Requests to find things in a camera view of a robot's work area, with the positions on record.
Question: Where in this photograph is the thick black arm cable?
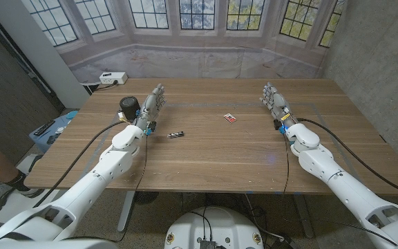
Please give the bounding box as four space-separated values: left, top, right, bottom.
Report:
296 118 398 200
32 120 127 208

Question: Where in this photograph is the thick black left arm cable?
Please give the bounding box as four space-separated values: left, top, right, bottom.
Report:
32 120 127 208

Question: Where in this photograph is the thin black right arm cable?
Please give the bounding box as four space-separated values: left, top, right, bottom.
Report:
281 133 290 198

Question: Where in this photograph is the black remote control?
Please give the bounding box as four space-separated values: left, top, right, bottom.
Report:
33 120 56 136

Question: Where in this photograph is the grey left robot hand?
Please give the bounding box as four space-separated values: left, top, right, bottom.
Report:
135 83 167 131

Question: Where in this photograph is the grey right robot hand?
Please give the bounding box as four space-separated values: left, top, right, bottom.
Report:
258 82 297 129

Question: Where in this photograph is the white table leg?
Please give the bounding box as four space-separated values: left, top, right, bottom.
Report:
117 190 136 232

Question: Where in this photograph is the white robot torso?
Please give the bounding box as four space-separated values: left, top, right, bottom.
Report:
163 206 265 249

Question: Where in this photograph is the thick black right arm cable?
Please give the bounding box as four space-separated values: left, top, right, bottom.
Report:
296 118 398 200

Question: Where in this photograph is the white floor platform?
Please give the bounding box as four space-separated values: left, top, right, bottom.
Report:
0 154 61 225

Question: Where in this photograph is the black round fan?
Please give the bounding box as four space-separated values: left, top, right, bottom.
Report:
133 191 160 205

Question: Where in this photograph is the blue storage box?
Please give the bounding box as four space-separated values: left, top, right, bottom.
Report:
28 110 79 153

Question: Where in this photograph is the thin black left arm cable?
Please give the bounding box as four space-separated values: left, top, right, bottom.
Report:
114 133 149 243

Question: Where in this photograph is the white power strip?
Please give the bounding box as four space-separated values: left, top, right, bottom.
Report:
99 71 129 86

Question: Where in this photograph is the grey table leg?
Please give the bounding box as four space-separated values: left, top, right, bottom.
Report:
294 193 314 239

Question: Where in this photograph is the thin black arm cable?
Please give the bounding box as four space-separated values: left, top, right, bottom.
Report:
281 133 290 198
114 133 149 243

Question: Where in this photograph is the printed window backdrop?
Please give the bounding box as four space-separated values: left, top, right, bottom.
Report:
21 0 347 84

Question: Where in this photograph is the black cylindrical container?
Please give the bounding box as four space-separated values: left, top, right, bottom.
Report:
119 96 140 122

